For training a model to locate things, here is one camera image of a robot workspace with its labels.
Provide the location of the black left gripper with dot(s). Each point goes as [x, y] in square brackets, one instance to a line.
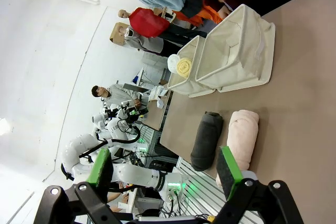
[132, 112]

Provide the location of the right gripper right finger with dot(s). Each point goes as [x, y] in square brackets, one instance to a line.
[228, 171]

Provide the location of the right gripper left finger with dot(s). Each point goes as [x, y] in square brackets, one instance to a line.
[101, 171]

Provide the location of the white towel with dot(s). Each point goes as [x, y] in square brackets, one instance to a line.
[172, 62]

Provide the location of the yellow towel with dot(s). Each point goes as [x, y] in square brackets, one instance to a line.
[184, 67]

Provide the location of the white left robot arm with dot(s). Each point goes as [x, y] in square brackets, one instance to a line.
[136, 175]

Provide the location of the person's right hand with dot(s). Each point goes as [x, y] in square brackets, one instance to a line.
[225, 12]

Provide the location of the brown background table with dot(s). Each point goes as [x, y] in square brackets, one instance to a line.
[155, 116]

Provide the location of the seated person in gray hoodie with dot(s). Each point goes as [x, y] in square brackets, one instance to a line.
[118, 94]

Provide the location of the white boxes on background table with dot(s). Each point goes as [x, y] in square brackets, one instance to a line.
[157, 95]

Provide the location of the dark gray rolled towel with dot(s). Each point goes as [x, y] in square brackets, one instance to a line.
[207, 140]

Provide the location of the pink rolled towel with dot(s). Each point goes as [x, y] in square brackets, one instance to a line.
[242, 134]

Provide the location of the white fabric basket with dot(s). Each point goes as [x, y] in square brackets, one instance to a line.
[189, 87]
[236, 74]

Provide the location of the mannequin with cardboard box head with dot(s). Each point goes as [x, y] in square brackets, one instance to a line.
[141, 41]

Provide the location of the mannequin in red shirt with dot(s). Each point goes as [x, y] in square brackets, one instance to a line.
[149, 23]

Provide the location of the round ceiling light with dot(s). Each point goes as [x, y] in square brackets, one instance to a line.
[4, 127]

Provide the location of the orange cloth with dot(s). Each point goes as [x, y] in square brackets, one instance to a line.
[202, 15]

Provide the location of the aluminium table frame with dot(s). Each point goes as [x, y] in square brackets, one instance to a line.
[204, 187]

